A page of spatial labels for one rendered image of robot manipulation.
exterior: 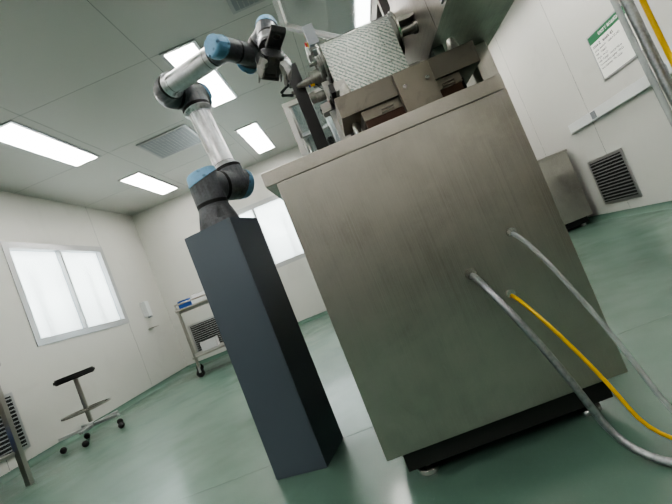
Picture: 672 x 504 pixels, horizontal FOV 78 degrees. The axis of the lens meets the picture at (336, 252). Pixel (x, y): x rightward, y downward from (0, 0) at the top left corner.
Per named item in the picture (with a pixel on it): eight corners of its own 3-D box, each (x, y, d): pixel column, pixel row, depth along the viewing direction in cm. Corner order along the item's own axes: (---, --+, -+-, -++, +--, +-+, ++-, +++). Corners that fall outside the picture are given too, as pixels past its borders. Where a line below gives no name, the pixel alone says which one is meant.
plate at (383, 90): (344, 136, 129) (337, 118, 129) (466, 85, 127) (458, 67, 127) (341, 119, 113) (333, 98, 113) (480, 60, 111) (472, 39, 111)
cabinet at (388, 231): (374, 331, 355) (336, 238, 359) (445, 303, 352) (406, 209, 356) (399, 501, 104) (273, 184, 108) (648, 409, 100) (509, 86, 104)
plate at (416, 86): (407, 115, 112) (391, 78, 112) (441, 100, 111) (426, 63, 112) (408, 112, 109) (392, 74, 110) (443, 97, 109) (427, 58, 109)
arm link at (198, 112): (217, 207, 162) (161, 91, 169) (246, 203, 174) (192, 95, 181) (234, 191, 155) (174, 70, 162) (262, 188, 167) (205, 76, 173)
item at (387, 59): (350, 121, 133) (329, 69, 134) (419, 92, 132) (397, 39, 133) (350, 121, 133) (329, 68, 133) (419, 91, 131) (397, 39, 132)
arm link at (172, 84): (135, 81, 159) (213, 21, 129) (162, 84, 168) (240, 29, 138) (143, 111, 160) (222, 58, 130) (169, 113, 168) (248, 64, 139)
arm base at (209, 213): (193, 236, 149) (183, 210, 149) (216, 234, 163) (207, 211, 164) (227, 219, 144) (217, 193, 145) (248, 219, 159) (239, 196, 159)
